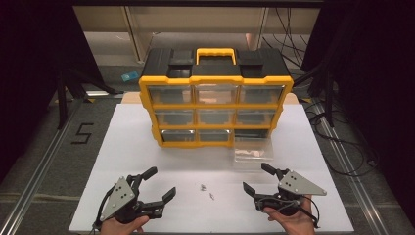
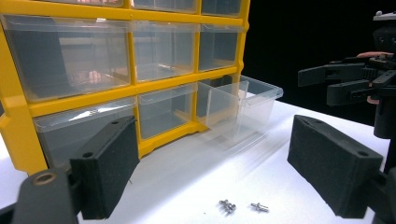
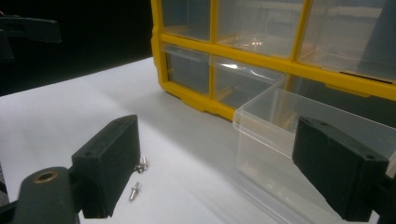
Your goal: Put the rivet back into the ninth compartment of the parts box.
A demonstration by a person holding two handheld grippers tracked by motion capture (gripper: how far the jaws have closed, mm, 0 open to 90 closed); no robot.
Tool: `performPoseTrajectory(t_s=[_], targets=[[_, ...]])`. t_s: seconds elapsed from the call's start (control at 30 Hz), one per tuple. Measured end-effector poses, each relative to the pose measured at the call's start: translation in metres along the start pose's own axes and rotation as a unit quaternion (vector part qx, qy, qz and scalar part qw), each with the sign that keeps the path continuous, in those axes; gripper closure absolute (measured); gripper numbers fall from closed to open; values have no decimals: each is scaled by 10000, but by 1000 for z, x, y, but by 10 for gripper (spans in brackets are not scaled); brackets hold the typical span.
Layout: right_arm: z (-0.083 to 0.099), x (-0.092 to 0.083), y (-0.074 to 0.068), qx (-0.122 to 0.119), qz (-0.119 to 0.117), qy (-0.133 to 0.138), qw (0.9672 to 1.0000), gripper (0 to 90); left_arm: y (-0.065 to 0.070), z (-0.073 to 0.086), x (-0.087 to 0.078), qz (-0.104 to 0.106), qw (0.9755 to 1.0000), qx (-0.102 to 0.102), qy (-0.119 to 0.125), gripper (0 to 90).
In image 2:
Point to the clear plastic drawer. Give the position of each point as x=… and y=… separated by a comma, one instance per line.
x=93, y=2
x=67, y=59
x=165, y=4
x=165, y=49
x=221, y=6
x=249, y=105
x=165, y=109
x=218, y=46
x=62, y=130

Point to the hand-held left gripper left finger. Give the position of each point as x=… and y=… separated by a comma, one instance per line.
x=106, y=168

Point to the small silver screw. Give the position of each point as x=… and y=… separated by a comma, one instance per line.
x=223, y=203
x=260, y=207
x=231, y=208

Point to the yellow black drawer cabinet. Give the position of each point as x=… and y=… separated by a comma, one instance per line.
x=93, y=99

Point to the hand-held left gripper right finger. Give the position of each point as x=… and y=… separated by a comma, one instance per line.
x=333, y=168

